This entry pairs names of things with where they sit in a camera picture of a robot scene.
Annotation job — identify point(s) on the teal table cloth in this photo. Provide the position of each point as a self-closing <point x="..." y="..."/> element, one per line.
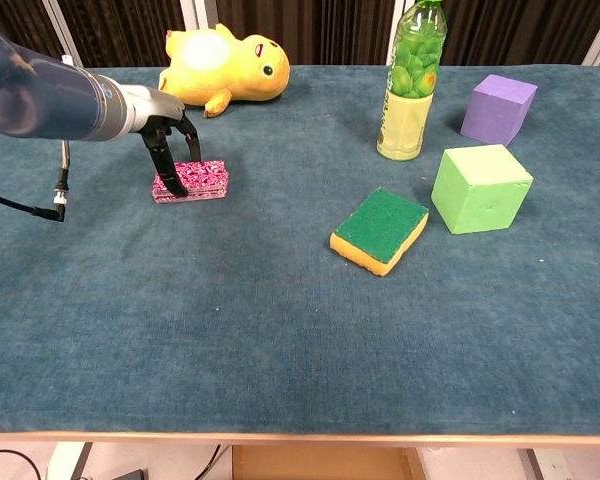
<point x="230" y="325"/>

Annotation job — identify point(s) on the black flat floor device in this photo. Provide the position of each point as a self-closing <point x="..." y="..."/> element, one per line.
<point x="130" y="475"/>

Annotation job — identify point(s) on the green tea plastic bottle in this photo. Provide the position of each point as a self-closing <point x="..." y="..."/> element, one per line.
<point x="410" y="75"/>

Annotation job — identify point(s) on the purple foam cube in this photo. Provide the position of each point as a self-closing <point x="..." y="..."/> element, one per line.
<point x="495" y="115"/>

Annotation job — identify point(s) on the yellow plush toy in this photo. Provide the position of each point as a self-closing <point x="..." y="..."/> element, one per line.
<point x="230" y="70"/>

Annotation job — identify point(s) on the dark pleated curtain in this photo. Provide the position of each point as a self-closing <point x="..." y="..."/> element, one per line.
<point x="305" y="30"/>

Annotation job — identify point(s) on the green foam cube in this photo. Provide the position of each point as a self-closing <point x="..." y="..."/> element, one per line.
<point x="480" y="200"/>

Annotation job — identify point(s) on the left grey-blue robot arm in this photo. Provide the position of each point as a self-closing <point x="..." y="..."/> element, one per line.
<point x="45" y="100"/>

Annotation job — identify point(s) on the green yellow sponge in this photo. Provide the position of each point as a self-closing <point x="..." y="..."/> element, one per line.
<point x="380" y="225"/>

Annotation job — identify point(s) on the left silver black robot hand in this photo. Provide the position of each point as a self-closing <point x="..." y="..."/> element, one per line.
<point x="155" y="107"/>

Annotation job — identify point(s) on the white table leg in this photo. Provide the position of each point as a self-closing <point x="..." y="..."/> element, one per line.
<point x="550" y="465"/>
<point x="67" y="462"/>

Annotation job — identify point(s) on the brown cardboard box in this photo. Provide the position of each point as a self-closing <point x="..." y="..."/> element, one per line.
<point x="320" y="462"/>

